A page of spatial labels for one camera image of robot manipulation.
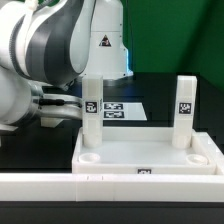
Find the white desk top tray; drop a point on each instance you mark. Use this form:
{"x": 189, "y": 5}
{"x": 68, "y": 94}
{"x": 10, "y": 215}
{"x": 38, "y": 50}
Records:
{"x": 143, "y": 150}

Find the white L-shaped fence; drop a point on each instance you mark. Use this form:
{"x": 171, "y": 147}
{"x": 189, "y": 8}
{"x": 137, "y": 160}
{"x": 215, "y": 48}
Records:
{"x": 131, "y": 187}

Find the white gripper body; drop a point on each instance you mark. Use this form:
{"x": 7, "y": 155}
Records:
{"x": 23, "y": 105}

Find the sheet of fiducial tags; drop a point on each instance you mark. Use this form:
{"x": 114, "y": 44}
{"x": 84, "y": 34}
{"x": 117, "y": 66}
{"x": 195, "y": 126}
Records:
{"x": 124, "y": 111}

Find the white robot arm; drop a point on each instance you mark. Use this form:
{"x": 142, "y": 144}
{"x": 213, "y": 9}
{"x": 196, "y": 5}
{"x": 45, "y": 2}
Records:
{"x": 55, "y": 43}

